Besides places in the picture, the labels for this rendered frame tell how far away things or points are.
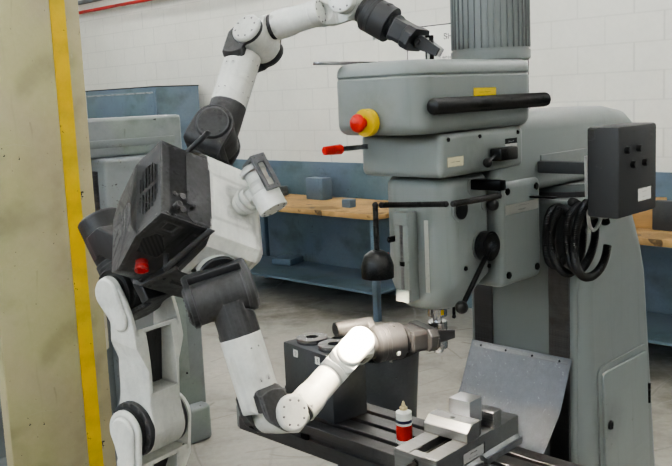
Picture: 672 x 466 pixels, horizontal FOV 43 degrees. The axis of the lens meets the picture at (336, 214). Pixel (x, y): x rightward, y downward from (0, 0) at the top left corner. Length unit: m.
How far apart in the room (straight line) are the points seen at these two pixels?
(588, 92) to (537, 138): 4.36
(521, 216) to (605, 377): 0.55
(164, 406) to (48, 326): 1.24
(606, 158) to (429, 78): 0.47
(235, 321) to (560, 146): 1.01
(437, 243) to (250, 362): 0.51
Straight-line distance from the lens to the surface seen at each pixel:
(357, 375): 2.39
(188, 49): 9.80
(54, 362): 3.46
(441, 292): 2.00
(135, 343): 2.16
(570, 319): 2.36
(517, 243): 2.16
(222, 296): 1.81
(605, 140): 2.04
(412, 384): 4.14
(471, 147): 1.97
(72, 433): 3.57
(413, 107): 1.82
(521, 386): 2.43
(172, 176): 1.88
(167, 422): 2.26
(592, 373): 2.42
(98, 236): 2.21
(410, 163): 1.94
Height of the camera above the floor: 1.82
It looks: 8 degrees down
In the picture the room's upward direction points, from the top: 3 degrees counter-clockwise
